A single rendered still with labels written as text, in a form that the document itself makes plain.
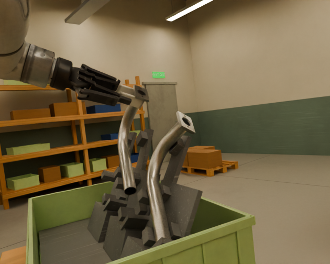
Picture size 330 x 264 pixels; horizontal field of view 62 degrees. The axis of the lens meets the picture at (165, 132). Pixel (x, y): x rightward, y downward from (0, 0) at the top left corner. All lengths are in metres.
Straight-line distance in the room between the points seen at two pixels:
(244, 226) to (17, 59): 0.57
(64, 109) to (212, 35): 4.63
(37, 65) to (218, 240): 0.52
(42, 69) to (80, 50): 5.85
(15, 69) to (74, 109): 4.94
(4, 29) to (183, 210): 0.46
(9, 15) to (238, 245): 0.57
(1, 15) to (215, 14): 7.84
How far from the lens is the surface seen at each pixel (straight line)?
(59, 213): 1.06
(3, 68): 0.67
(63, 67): 0.69
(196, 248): 0.54
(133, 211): 0.73
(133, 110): 0.77
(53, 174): 5.46
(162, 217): 0.56
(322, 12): 6.84
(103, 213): 0.85
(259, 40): 7.35
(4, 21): 0.55
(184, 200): 0.59
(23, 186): 5.31
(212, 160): 5.25
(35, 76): 0.68
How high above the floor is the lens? 1.17
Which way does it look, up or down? 3 degrees down
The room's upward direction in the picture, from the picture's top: 7 degrees counter-clockwise
